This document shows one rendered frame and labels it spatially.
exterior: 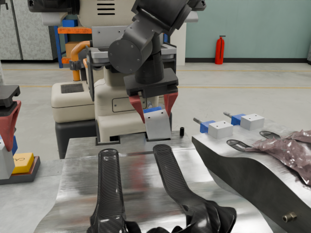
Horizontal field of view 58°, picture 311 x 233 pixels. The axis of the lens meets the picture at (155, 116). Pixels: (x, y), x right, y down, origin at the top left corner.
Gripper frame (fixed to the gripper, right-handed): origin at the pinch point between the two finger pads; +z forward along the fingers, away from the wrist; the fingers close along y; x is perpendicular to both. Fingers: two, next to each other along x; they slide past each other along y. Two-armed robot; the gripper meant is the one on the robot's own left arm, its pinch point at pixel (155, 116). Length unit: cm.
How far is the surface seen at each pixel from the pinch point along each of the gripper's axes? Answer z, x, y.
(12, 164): -3.6, -11.4, -26.1
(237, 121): 12.8, 9.5, 23.4
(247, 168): 7.3, -13.6, 14.8
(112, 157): 2.9, -7.1, -10.4
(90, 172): 1.5, -11.8, -14.3
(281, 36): 157, 457, 326
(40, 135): 109, 184, -90
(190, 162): 4.3, -11.7, 4.0
